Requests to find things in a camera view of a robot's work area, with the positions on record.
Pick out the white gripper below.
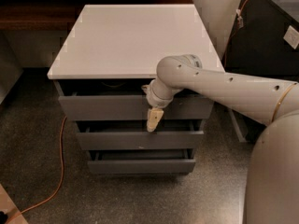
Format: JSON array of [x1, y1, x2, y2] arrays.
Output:
[[141, 78, 182, 132]]

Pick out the grey top drawer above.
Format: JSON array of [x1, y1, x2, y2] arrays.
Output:
[[57, 81, 213, 121]]

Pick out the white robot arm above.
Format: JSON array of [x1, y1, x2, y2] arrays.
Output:
[[143, 55, 299, 224]]

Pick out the grey middle drawer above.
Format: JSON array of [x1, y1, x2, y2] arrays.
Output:
[[77, 119, 204, 150]]

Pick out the grey drawer cabinet white top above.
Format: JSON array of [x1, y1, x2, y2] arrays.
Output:
[[47, 4, 226, 176]]

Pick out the dark wooden shelf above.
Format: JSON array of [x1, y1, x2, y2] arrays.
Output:
[[0, 0, 193, 31]]

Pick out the wooden board corner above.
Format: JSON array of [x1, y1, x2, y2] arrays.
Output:
[[0, 184, 28, 224]]

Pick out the orange cable on floor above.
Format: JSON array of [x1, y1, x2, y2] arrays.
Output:
[[5, 116, 67, 224]]

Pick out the white wall outlet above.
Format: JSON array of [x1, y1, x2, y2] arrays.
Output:
[[283, 26, 299, 49]]

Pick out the orange cable on right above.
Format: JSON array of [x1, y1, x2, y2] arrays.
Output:
[[218, 0, 299, 70]]

